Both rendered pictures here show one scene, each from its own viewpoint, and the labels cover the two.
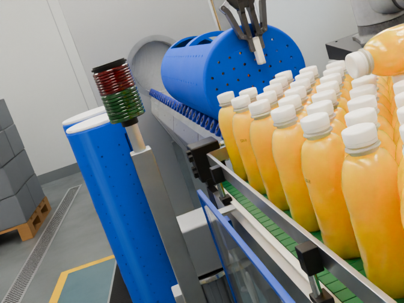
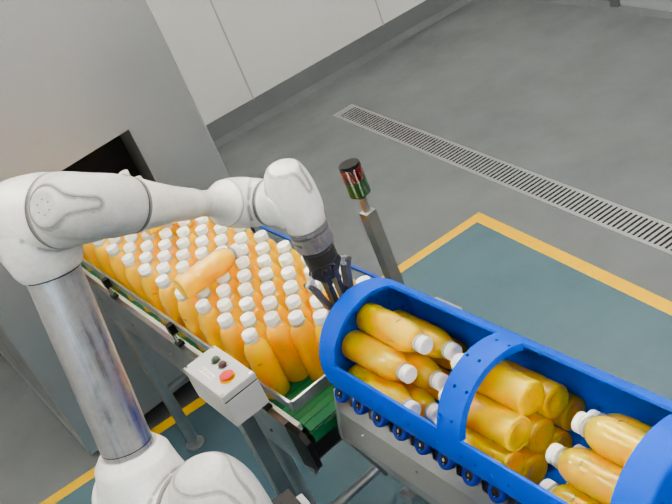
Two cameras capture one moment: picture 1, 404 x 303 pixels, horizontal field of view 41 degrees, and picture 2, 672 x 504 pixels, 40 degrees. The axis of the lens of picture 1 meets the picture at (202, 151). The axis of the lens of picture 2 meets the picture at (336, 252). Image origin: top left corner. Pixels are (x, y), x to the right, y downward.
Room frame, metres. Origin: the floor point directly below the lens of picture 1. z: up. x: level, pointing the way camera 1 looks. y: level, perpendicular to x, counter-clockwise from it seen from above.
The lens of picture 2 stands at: (3.06, -0.73, 2.36)
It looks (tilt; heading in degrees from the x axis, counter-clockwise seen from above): 31 degrees down; 162
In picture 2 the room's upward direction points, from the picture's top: 23 degrees counter-clockwise
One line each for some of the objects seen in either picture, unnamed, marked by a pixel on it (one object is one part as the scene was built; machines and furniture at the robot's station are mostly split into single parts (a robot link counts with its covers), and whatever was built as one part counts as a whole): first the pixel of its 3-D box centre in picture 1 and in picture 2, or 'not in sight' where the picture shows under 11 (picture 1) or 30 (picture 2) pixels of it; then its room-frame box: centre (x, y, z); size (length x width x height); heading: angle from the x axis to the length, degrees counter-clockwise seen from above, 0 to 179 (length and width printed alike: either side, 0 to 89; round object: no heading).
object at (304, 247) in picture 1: (314, 274); not in sight; (0.61, -0.08, 0.94); 0.03 x 0.02 x 0.08; 8
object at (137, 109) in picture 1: (123, 104); (357, 186); (0.93, 0.10, 1.18); 0.06 x 0.06 x 0.05
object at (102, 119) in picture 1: (98, 120); not in sight; (2.21, 0.36, 1.03); 0.28 x 0.28 x 0.01
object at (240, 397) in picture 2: not in sight; (225, 384); (1.19, -0.52, 1.05); 0.20 x 0.10 x 0.10; 8
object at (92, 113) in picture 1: (89, 113); not in sight; (2.61, 0.46, 1.03); 0.28 x 0.28 x 0.01
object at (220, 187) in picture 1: (220, 184); not in sight; (1.10, -0.02, 0.94); 0.03 x 0.02 x 0.08; 8
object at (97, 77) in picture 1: (114, 79); (352, 172); (0.93, 0.10, 1.23); 0.06 x 0.06 x 0.04
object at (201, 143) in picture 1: (209, 161); not in sight; (1.28, -0.01, 0.95); 0.10 x 0.07 x 0.10; 98
